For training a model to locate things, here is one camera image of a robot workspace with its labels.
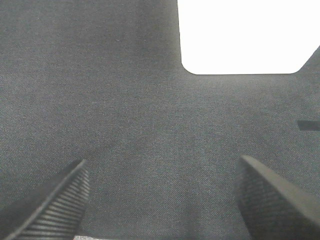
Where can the white plastic storage bin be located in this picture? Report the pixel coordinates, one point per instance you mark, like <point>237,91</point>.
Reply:
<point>226,37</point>

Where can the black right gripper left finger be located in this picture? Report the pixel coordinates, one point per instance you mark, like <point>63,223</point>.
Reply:
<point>53,211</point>

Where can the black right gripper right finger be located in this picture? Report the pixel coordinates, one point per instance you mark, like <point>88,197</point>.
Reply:
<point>272,207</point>

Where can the black tape strip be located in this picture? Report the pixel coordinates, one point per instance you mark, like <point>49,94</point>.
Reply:
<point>308,125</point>

